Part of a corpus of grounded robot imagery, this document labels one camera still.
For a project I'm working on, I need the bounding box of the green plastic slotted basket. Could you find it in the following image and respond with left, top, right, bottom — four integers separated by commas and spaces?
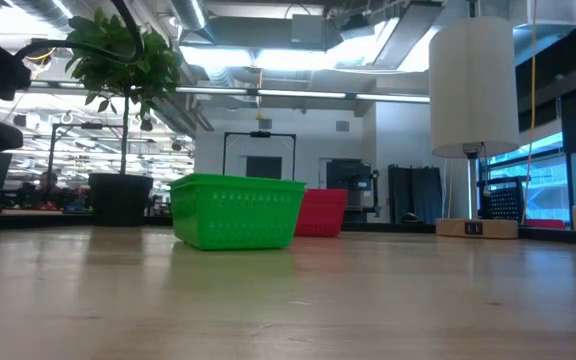
169, 172, 308, 186
170, 179, 307, 252

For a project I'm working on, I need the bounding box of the person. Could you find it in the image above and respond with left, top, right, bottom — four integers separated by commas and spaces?
36, 171, 62, 202

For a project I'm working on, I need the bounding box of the green potted plant black pot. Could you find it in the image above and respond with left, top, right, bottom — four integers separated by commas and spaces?
65, 7, 185, 228

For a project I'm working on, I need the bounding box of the linear ceiling light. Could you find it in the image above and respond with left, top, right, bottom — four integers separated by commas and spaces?
175, 85, 432, 105

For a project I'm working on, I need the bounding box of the black equipment cart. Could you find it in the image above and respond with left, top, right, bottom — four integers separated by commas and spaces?
325, 158, 382, 225

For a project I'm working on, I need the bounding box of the dark folding screen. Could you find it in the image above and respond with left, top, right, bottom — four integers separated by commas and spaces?
386, 163, 444, 225

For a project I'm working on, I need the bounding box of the white shade wooden base lamp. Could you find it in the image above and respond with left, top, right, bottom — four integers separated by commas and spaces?
427, 15, 522, 240

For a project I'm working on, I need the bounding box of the flat red object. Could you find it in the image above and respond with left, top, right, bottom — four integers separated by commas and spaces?
524, 218, 568, 231

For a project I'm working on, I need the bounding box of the black camera gantry frame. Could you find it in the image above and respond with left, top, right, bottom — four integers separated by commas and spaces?
221, 130, 298, 181
47, 121, 119, 181

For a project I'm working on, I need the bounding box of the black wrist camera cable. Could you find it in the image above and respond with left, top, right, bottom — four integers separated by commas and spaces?
15, 0, 145, 65

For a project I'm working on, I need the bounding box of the black aluminium table frame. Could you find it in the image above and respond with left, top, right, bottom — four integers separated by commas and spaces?
0, 212, 576, 247

